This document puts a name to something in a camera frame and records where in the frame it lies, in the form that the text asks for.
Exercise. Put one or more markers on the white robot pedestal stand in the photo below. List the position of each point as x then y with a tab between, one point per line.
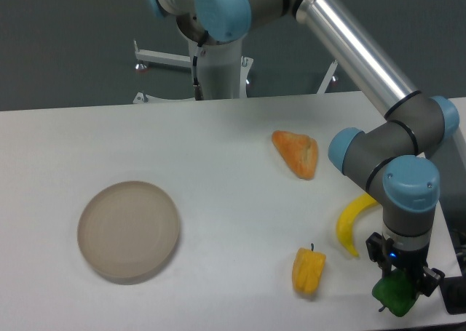
281	58

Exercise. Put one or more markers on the orange toy bread piece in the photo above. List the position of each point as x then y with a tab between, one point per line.
299	152

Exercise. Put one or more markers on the beige round plate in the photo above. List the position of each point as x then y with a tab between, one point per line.
128	231

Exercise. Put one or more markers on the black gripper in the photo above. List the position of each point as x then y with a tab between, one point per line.
412	263

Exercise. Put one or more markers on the black device at table edge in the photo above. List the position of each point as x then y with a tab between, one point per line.
453	288

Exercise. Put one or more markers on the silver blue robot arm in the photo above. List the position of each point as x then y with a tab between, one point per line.
386	162

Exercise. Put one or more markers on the yellow toy banana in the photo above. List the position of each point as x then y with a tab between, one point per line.
347	219

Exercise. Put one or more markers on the green toy bell pepper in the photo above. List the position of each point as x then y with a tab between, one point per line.
396	293

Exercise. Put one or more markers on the yellow toy bell pepper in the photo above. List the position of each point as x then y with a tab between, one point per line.
307	270

